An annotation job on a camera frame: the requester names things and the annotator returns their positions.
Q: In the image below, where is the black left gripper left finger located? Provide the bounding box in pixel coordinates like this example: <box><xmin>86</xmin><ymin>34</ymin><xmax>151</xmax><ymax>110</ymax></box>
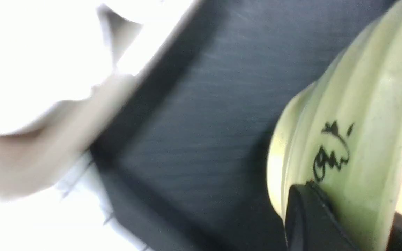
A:
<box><xmin>284</xmin><ymin>181</ymin><xmax>360</xmax><ymax>251</ymax></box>

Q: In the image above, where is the yellow noodle bowl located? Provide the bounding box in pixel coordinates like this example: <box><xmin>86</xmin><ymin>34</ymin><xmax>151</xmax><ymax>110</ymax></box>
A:
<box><xmin>267</xmin><ymin>0</ymin><xmax>402</xmax><ymax>251</ymax></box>

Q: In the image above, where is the black plastic serving tray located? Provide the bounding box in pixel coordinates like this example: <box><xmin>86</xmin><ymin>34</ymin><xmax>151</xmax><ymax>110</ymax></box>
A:
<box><xmin>91</xmin><ymin>0</ymin><xmax>394</xmax><ymax>251</ymax></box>

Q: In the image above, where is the large white plastic tub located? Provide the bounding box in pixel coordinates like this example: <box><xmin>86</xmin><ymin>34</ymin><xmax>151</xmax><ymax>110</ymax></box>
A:
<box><xmin>0</xmin><ymin>0</ymin><xmax>204</xmax><ymax>201</ymax></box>

